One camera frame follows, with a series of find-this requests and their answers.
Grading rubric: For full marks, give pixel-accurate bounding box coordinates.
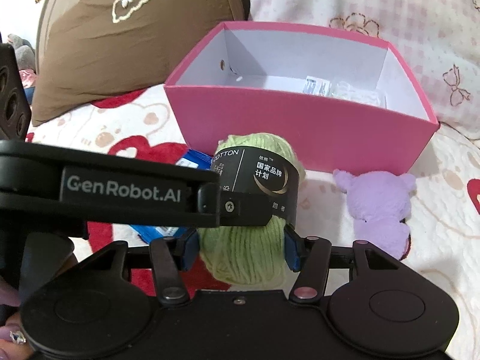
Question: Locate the green yarn ball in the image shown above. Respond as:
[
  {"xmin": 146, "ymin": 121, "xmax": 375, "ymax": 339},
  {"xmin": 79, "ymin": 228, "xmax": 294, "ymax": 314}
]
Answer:
[{"xmin": 199, "ymin": 133, "xmax": 305, "ymax": 289}]

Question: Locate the pink checkered pillow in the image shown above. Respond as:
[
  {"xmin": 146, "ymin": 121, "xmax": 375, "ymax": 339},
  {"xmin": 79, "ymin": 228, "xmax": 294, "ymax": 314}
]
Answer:
[{"xmin": 250, "ymin": 0, "xmax": 479, "ymax": 140}]

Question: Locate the pink cardboard box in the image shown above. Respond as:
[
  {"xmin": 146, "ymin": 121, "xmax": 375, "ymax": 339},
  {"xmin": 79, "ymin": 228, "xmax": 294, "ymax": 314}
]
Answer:
[{"xmin": 164, "ymin": 21, "xmax": 439, "ymax": 174}]

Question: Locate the blue wet wipes pack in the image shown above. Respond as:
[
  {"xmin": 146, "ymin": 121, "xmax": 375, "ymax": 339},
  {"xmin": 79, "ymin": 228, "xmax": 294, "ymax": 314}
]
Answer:
[{"xmin": 131, "ymin": 149, "xmax": 212, "ymax": 244}]

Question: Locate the clear floss pick box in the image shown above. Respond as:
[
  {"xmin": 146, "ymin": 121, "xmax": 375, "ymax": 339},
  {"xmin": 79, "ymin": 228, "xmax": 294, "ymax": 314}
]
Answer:
[{"xmin": 330, "ymin": 80, "xmax": 386, "ymax": 109}]

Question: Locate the stuffed toys pile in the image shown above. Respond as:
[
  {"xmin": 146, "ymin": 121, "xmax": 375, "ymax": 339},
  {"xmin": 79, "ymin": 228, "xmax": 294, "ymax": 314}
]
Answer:
[{"xmin": 7, "ymin": 34, "xmax": 37, "ymax": 105}]

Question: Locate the person's left hand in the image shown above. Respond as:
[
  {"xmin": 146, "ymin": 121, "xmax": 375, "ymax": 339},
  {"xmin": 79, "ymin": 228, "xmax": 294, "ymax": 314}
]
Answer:
[{"xmin": 1, "ymin": 279, "xmax": 33, "ymax": 360}]

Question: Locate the white tissue packet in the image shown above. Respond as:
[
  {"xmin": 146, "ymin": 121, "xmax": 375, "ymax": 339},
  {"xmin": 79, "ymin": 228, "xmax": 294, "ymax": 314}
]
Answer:
[{"xmin": 302, "ymin": 76, "xmax": 332, "ymax": 97}]

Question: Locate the purple plush toy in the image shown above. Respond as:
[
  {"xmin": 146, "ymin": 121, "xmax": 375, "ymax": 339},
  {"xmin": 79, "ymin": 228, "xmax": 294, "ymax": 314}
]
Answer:
[{"xmin": 333, "ymin": 169, "xmax": 416, "ymax": 260}]

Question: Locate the brown embroidered pillow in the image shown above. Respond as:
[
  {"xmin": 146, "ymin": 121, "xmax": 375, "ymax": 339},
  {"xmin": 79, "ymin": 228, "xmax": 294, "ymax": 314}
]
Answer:
[{"xmin": 32, "ymin": 0, "xmax": 247, "ymax": 127}]

